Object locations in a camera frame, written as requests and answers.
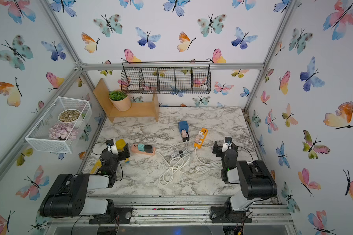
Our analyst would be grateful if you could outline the white wire basket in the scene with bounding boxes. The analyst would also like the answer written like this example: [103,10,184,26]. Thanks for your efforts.
[25,97,92,154]

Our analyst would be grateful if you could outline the yellow toy shovel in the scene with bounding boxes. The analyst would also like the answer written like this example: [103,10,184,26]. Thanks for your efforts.
[90,139,125,175]

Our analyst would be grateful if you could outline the orange power strip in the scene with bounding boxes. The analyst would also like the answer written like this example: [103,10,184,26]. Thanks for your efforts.
[194,128,208,149]

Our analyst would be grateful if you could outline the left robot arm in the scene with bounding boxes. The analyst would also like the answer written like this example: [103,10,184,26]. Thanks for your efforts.
[38,139,130,218]

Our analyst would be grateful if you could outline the bowl of pebbles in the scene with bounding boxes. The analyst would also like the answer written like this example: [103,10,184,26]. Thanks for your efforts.
[58,109,81,123]

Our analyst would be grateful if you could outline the teal plug adapter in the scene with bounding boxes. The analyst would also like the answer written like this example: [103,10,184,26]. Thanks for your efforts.
[137,144,145,152]

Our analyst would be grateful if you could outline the black wire basket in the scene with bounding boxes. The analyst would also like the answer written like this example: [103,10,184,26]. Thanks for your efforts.
[119,61,211,97]

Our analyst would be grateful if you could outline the pink succulent flowers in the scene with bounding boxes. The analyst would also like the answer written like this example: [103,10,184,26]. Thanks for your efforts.
[49,123,79,141]

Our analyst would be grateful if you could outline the wooden shelf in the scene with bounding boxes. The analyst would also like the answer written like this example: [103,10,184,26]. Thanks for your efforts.
[93,78,159,122]

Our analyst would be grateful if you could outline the pink plug adapter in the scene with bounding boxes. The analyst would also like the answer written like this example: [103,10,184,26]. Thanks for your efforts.
[181,129,189,138]

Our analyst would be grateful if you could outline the blue plug adapter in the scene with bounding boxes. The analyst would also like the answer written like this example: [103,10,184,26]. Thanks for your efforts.
[178,121,189,133]

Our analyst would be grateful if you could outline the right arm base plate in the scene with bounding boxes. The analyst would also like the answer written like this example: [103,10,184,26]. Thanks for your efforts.
[209,206,252,224]

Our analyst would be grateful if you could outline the pink power strip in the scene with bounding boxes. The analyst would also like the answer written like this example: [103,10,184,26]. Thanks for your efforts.
[131,144,156,156]

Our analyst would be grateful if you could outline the cable bundle of black strip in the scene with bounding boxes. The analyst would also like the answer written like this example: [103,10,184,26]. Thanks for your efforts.
[170,148,191,160]

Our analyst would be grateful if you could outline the black plug adapter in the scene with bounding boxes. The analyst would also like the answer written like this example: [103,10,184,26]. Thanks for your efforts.
[144,145,154,153]

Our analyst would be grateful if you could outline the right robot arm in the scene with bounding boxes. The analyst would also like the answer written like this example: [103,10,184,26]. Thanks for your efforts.
[212,137,277,212]

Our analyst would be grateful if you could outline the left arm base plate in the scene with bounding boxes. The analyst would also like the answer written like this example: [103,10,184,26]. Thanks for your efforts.
[89,206,133,225]

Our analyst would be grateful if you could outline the black power strip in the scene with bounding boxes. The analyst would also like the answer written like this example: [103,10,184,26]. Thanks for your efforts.
[181,129,190,142]

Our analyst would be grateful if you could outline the potted green plant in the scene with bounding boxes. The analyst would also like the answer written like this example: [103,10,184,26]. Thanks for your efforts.
[109,90,131,112]

